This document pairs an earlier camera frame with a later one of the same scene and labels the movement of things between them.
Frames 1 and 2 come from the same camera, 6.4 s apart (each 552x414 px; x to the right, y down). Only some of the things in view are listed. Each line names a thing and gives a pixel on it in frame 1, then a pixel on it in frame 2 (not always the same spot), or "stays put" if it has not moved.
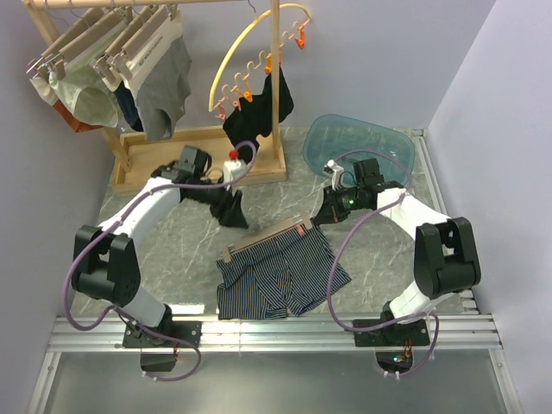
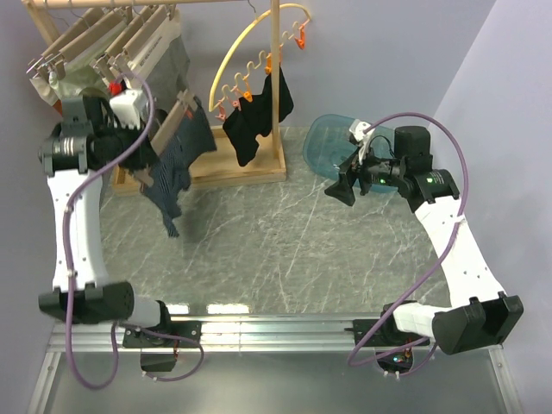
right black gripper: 331,199 -> 342,189
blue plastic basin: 346,141 stays put
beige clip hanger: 302,220 -> 166,131
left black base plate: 169,334 stays put
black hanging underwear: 252,122 stays put
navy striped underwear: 288,272 -> 171,174
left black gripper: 233,216 -> 142,157
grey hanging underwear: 160,81 stays put
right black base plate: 405,334 stays put
